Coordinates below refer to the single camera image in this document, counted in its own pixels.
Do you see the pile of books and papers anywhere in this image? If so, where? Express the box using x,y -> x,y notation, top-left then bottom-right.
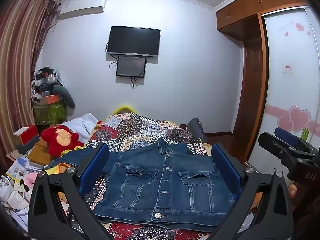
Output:
0,152 -> 50,233

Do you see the large black wall television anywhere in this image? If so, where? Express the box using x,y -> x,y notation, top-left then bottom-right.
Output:
106,26 -> 161,58

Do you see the person's right hand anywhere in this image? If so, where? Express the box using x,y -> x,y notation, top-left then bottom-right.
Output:
288,184 -> 298,203

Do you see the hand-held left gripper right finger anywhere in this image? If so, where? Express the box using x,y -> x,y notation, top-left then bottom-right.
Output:
207,144 -> 294,240

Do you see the red and yellow plush toy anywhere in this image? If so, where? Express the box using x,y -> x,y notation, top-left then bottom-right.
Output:
41,125 -> 84,158

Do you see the pile of clothes and bags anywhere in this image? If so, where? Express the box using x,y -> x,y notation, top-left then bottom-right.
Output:
31,66 -> 75,108

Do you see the red and white box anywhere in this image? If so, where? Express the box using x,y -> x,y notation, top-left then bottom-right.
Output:
13,124 -> 40,155

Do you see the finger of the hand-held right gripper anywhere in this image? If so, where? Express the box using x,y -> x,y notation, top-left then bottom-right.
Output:
274,127 -> 316,153
258,132 -> 314,164

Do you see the orange box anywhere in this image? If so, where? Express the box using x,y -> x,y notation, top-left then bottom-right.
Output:
37,94 -> 60,105

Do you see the blue denim jacket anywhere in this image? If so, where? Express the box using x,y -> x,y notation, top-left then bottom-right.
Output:
49,137 -> 237,232

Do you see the small black wall monitor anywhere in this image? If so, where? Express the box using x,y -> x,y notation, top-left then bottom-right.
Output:
116,55 -> 147,78

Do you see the dark grey bag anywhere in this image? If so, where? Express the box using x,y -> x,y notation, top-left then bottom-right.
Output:
187,117 -> 208,143

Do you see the white cloth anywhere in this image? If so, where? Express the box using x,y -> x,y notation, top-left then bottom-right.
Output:
61,113 -> 99,144

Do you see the white air conditioner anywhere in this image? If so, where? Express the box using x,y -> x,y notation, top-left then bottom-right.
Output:
59,0 -> 108,20

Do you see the yellow towel with orange edge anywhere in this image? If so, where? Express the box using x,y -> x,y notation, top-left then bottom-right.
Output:
45,162 -> 75,200

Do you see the striped brown curtain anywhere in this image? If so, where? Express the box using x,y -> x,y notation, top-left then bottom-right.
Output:
0,0 -> 59,165

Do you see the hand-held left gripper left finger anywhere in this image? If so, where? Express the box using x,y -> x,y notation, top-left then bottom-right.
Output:
27,142 -> 115,240

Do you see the yellow plush cushion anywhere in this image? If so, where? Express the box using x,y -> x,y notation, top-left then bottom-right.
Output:
111,103 -> 139,115

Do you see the green patterned cloth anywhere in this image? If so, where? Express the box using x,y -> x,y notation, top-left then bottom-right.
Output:
32,101 -> 68,126

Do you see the patchwork patterned blanket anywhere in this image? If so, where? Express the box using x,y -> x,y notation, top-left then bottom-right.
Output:
66,112 -> 253,240

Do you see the wooden wardrobe cabinet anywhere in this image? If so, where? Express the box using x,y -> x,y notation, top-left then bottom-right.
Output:
215,0 -> 308,40

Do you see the mustard brown cloth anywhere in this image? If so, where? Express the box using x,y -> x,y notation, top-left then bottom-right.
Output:
27,139 -> 54,166

